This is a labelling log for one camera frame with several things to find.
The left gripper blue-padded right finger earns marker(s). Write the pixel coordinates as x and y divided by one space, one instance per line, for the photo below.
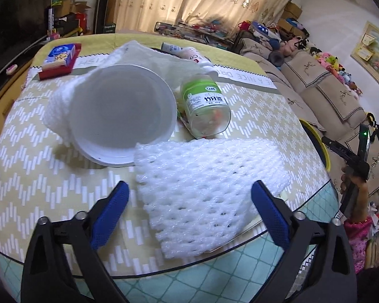
274 212

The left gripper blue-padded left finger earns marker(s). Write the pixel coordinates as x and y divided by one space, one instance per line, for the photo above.
106 213

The white foam net wrap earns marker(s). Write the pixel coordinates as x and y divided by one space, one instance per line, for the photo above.
198 194

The round white plastic lid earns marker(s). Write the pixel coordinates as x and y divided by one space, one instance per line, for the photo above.
117 108

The green label glass jar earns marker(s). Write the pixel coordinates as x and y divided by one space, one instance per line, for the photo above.
204 105

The white supplement bottle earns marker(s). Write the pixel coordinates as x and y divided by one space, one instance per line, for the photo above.
191 53

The red snack wrapper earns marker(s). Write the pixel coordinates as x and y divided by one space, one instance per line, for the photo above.
195 133

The pink sleeve forearm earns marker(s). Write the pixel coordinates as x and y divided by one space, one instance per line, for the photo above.
357 234

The yellow rimmed trash bin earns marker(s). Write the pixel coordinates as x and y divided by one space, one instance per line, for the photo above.
315 138

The person's right hand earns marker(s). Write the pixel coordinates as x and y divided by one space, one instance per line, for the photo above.
355 196

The beige sofa with covers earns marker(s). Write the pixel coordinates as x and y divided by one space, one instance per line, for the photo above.
316 96

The framed floral picture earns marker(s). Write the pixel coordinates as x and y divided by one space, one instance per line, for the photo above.
366 51

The pile of plush toys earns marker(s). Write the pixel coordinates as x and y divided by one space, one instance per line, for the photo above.
319 56

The red tissue box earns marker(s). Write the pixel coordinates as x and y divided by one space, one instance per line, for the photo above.
60 61

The yellow green TV cabinet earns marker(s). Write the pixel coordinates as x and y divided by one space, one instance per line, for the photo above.
14 85

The stacked cardboard boxes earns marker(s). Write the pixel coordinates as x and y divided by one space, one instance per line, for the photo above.
289 24

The low glass shelf with clutter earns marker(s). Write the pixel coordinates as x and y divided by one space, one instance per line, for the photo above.
186 32

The black tower fan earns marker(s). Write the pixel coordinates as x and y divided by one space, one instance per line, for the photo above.
100 15

